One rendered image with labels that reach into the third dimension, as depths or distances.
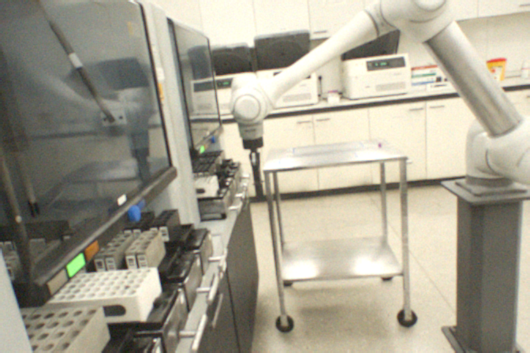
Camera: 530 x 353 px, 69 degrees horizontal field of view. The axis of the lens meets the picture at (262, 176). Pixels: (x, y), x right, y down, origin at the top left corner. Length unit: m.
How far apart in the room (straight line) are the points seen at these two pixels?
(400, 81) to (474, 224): 2.34
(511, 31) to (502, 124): 3.53
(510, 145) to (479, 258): 0.50
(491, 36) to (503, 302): 3.40
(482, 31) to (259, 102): 3.81
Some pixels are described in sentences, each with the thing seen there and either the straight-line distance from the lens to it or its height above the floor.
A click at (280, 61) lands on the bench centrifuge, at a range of 4.07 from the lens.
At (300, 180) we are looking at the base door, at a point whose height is 0.19.
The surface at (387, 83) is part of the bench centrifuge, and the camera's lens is 3.75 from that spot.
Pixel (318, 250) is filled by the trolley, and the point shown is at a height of 0.28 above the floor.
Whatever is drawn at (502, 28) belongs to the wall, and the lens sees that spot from 4.81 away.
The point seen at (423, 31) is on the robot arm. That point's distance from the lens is 1.22.
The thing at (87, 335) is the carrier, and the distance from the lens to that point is 0.65.
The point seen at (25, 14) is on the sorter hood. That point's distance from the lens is 0.62.
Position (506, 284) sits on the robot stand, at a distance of 1.75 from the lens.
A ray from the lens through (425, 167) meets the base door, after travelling 3.95.
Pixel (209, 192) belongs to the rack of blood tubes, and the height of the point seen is 0.83.
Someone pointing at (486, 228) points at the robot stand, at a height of 0.58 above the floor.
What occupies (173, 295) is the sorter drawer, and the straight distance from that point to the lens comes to 0.78.
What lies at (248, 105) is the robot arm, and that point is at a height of 1.13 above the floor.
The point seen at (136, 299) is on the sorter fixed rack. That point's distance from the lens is 0.72.
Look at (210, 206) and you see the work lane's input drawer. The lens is 1.35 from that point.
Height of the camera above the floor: 1.20
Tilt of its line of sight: 14 degrees down
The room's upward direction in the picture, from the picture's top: 7 degrees counter-clockwise
